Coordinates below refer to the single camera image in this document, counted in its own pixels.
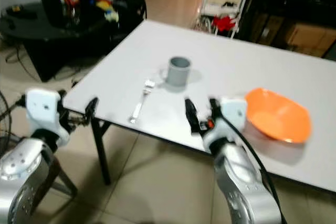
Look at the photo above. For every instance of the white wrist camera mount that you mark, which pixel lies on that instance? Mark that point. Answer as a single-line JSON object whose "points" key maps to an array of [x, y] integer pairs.
{"points": [[231, 116], [43, 108]]}

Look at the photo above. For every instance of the colourful toy pile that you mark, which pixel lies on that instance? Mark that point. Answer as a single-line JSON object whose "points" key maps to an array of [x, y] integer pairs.
{"points": [[107, 2]]}

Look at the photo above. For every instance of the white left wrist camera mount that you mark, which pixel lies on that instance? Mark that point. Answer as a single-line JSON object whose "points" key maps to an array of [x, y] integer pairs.
{"points": [[43, 108]]}

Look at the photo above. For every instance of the white rectangular table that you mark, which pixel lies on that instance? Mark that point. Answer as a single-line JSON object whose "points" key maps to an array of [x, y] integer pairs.
{"points": [[231, 61]]}

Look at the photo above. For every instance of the black remote control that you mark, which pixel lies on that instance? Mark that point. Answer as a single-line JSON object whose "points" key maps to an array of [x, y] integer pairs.
{"points": [[18, 11]]}

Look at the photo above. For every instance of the dark wooden cabinet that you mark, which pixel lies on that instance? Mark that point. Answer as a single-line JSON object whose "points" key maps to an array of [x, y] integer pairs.
{"points": [[294, 3]]}

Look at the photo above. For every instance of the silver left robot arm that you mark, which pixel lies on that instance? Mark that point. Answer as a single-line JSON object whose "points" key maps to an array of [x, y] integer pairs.
{"points": [[23, 177]]}

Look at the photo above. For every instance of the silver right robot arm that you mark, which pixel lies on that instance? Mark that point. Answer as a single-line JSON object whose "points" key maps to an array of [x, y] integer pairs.
{"points": [[244, 187]]}

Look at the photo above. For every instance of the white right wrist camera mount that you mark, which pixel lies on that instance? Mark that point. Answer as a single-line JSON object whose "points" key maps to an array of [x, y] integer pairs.
{"points": [[231, 116]]}

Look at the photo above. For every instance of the silver metal fork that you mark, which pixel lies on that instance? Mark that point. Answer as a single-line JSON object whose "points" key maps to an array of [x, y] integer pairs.
{"points": [[140, 103]]}

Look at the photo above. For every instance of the red cloth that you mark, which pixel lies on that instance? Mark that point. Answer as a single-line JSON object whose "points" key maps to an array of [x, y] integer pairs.
{"points": [[223, 23]]}

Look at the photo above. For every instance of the grey ceramic mug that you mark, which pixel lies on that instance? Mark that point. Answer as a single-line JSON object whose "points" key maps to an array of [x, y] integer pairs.
{"points": [[178, 72]]}

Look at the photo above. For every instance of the orange plastic bowl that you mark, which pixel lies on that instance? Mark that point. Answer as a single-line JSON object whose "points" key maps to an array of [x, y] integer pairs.
{"points": [[278, 118]]}

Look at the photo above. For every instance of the brown cardboard box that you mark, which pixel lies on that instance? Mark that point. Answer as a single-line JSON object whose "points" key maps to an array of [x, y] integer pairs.
{"points": [[308, 36]]}

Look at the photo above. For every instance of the black glass tv stand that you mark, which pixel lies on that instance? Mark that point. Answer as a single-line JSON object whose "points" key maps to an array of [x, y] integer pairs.
{"points": [[42, 40]]}

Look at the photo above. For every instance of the white metal rack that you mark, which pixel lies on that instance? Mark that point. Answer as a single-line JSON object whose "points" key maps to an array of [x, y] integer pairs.
{"points": [[224, 9]]}

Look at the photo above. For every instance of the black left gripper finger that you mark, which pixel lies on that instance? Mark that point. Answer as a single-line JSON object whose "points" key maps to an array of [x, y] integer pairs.
{"points": [[22, 100], [92, 108]]}

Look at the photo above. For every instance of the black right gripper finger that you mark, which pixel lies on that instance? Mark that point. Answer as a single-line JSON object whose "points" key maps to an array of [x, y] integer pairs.
{"points": [[215, 108], [192, 115]]}

